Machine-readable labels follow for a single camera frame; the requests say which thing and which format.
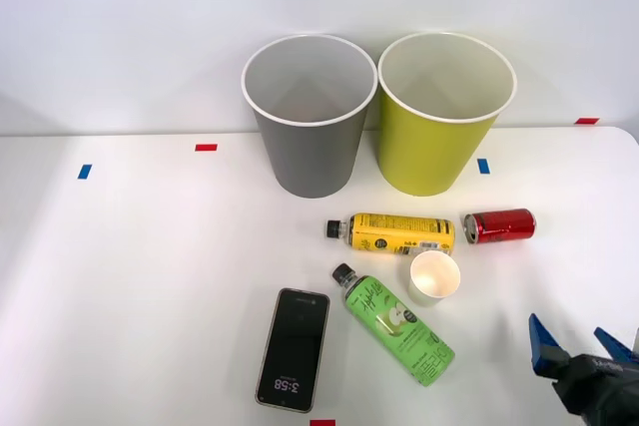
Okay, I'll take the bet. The white paper cup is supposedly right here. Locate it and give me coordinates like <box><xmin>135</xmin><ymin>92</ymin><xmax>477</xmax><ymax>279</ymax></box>
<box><xmin>407</xmin><ymin>250</ymin><xmax>461</xmax><ymax>309</ymax></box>

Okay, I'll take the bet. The green label plastic bottle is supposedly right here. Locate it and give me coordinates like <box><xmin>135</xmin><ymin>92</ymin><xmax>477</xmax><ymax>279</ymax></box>
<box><xmin>331</xmin><ymin>262</ymin><xmax>456</xmax><ymax>388</ymax></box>

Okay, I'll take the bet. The black smartphone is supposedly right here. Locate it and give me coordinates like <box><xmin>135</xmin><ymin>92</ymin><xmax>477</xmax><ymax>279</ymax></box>
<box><xmin>255</xmin><ymin>287</ymin><xmax>331</xmax><ymax>414</ymax></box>

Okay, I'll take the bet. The yellow label plastic bottle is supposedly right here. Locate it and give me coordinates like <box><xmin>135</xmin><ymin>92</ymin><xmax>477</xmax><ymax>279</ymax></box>
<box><xmin>325</xmin><ymin>213</ymin><xmax>456</xmax><ymax>255</ymax></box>

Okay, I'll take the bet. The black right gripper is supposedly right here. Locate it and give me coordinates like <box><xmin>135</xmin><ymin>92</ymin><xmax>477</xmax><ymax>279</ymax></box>
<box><xmin>528</xmin><ymin>312</ymin><xmax>639</xmax><ymax>426</ymax></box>

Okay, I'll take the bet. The yellow-green plastic waste bin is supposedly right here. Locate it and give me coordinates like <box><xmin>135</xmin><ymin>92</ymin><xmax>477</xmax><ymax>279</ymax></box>
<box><xmin>376</xmin><ymin>31</ymin><xmax>518</xmax><ymax>198</ymax></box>

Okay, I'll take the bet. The grey plastic waste bin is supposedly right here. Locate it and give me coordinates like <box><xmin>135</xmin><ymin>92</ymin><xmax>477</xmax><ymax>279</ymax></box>
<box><xmin>241</xmin><ymin>34</ymin><xmax>379</xmax><ymax>200</ymax></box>

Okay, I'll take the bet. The red drink can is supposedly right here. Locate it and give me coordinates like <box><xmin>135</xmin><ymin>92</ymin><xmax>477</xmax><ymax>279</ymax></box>
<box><xmin>463</xmin><ymin>208</ymin><xmax>538</xmax><ymax>246</ymax></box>

